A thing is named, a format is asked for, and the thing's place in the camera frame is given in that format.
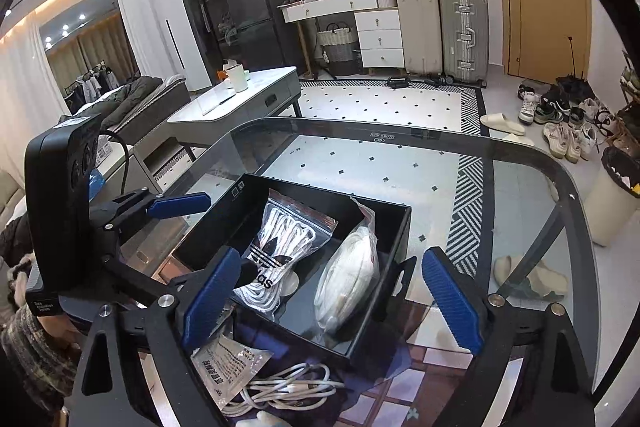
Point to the bed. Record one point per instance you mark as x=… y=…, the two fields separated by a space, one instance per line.
x=160 y=99

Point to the pile of sneakers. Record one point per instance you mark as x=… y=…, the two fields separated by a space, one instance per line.
x=565 y=137

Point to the wicker basket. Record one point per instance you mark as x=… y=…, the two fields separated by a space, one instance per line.
x=337 y=49

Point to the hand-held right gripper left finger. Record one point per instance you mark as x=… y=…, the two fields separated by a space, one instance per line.
x=210 y=302

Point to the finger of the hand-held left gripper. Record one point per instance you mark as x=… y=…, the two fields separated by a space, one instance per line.
x=180 y=204
x=142 y=278

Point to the white coffee table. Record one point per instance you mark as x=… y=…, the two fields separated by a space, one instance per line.
x=250 y=94

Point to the printed table mat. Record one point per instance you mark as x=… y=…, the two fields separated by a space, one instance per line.
x=425 y=387

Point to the black white patterned rug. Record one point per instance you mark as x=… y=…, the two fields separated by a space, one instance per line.
x=380 y=107

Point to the bagged white face mask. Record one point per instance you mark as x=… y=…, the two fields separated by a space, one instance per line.
x=350 y=277

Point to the white curtain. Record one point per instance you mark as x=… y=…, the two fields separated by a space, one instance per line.
x=25 y=107

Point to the person's left forearm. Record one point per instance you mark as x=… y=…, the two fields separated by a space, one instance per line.
x=30 y=357

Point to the dark green duvet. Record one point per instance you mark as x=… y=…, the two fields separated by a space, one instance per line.
x=125 y=99

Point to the silver suitcase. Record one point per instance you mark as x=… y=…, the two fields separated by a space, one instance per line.
x=462 y=37

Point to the beige trash bin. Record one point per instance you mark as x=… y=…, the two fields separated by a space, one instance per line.
x=610 y=217

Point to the bag of white shoelaces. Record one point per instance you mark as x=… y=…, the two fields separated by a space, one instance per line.
x=285 y=237

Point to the white cup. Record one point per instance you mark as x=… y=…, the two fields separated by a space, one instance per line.
x=237 y=79

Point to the white dressing table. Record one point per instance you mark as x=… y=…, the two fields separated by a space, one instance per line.
x=380 y=39

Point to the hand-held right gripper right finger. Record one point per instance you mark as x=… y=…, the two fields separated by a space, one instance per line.
x=452 y=302

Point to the white wardrobe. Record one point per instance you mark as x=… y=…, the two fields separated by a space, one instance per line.
x=165 y=17

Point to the beige suitcase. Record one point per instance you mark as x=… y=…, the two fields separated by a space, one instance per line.
x=417 y=32

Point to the white medicine sachet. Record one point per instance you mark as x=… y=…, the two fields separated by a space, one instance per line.
x=225 y=367

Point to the black cardboard box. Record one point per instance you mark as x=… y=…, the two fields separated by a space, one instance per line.
x=215 y=227

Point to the beige slipper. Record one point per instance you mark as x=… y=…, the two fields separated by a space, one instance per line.
x=525 y=277
x=517 y=139
x=500 y=121

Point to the beige sofa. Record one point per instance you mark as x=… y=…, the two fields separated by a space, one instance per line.
x=10 y=197

